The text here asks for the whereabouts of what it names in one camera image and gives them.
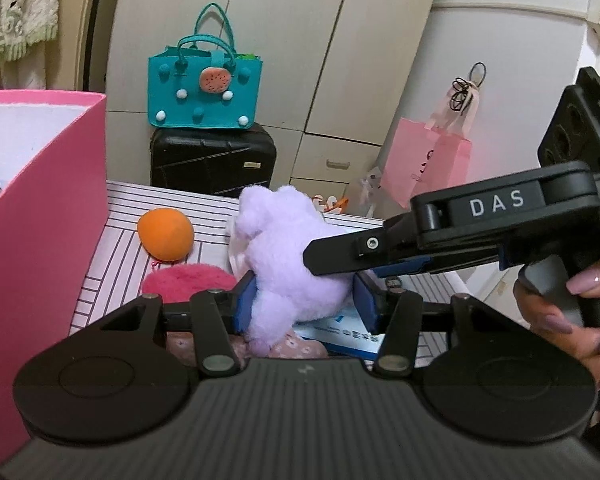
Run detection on striped bed sheet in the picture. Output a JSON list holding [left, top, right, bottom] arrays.
[[70, 180, 481, 361]]

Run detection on pink paper bag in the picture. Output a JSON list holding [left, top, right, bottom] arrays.
[[380, 80, 474, 209]]

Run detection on person's right hand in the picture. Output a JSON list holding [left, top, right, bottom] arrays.
[[512, 247, 600, 392]]

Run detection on black suitcase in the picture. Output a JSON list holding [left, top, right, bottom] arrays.
[[150, 122, 276, 199]]

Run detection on teal felt handbag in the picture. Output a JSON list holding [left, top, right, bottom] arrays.
[[147, 2, 264, 132]]

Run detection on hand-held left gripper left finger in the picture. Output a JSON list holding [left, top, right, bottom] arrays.
[[100, 272, 258, 378]]

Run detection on pink fluffy pouch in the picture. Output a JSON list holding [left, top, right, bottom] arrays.
[[141, 262, 241, 306]]

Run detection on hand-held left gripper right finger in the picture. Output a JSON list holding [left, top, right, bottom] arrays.
[[354, 272, 511, 376]]

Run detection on blue white wet wipes pack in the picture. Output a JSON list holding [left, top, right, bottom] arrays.
[[292, 305, 387, 361]]

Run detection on pink patterned cloth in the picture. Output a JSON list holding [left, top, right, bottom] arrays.
[[166, 330, 329, 362]]

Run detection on black hair ties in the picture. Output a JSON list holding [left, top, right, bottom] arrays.
[[450, 62, 487, 112]]

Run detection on beige wardrobe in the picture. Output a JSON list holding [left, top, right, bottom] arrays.
[[105, 0, 447, 219]]

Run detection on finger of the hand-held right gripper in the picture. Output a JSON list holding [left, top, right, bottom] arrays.
[[302, 214, 433, 278]]

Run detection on clear plastic bag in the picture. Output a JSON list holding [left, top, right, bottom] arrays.
[[357, 165, 384, 207]]

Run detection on orange white small item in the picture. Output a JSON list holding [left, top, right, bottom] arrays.
[[312, 194, 351, 214]]

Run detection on pink cardboard box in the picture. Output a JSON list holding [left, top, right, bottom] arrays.
[[0, 90, 108, 467]]

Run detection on purple plush toy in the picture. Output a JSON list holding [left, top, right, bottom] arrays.
[[227, 185, 368, 359]]

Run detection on orange soft ball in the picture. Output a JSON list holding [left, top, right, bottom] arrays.
[[137, 209, 195, 264]]

